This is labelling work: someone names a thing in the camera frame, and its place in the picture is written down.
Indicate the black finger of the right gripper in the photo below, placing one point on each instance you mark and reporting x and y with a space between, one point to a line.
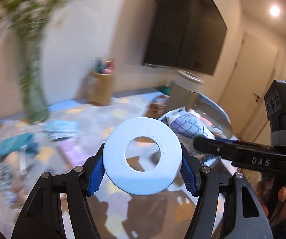
227 148

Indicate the striped white snack bag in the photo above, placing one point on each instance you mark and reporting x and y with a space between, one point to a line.
187 127

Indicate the checked hair bow clip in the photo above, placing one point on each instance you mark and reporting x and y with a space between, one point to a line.
6 187

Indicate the purple tissue pack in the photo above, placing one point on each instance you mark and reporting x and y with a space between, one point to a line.
72 152

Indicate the teal drawstring pouch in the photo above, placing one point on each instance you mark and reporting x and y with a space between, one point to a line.
15 143

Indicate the white tape roll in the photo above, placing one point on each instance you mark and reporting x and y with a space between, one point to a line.
142 156

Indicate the person's right hand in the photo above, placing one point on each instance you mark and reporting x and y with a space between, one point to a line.
282 199

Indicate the grey round basket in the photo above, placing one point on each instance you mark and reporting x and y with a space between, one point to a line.
213 117

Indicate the white door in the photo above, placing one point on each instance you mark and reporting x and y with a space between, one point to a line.
249 79

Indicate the patterned table cloth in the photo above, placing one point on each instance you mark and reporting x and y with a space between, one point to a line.
117 214

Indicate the tan cylinder canister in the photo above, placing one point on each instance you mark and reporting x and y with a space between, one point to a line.
184 91

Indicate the green glass bowl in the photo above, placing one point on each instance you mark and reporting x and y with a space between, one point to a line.
164 89

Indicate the light blue face mask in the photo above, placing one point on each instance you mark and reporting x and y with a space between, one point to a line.
61 129

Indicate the woven pen holder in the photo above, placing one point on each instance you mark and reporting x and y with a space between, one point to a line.
100 88

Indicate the pens in holder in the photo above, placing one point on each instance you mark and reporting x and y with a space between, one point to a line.
103 67

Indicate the ceiling light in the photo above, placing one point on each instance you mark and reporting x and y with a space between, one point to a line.
275 11

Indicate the glass vase with plants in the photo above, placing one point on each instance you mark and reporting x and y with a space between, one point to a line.
28 19

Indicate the right camera box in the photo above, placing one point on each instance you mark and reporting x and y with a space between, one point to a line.
275 103

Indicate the black wall television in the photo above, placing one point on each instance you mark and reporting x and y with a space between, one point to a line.
186 34

